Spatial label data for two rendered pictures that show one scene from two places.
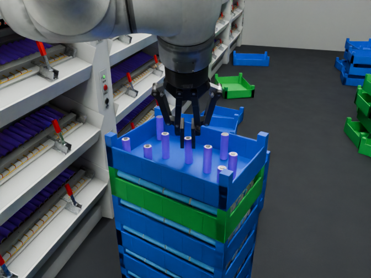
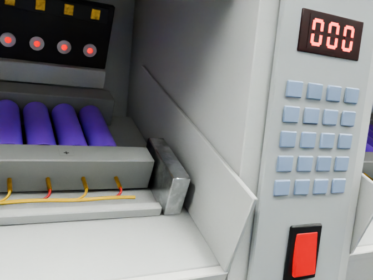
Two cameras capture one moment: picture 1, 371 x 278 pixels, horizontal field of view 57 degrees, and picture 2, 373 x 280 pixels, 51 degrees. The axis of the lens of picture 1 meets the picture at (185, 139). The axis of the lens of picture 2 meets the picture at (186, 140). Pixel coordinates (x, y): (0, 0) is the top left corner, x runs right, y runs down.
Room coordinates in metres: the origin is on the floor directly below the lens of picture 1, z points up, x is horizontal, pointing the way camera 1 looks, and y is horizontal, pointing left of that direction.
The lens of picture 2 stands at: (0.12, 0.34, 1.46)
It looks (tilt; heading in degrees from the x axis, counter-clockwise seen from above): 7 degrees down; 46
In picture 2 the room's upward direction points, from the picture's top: 5 degrees clockwise
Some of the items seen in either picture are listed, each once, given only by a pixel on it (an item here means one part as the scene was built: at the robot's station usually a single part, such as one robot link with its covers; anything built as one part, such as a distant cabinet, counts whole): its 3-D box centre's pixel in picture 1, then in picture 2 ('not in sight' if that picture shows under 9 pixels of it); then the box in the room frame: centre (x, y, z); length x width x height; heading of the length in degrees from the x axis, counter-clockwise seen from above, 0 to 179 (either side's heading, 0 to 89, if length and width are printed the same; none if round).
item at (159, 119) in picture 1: (159, 128); not in sight; (0.79, 0.06, 0.44); 0.02 x 0.02 x 0.06
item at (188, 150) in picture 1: (188, 149); not in sight; (0.68, -0.01, 0.44); 0.02 x 0.02 x 0.06
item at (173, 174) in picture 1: (186, 149); not in sight; (0.67, 0.00, 0.44); 0.30 x 0.20 x 0.08; 58
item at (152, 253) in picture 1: (186, 231); not in sight; (0.67, 0.00, 0.20); 0.30 x 0.20 x 0.08; 58
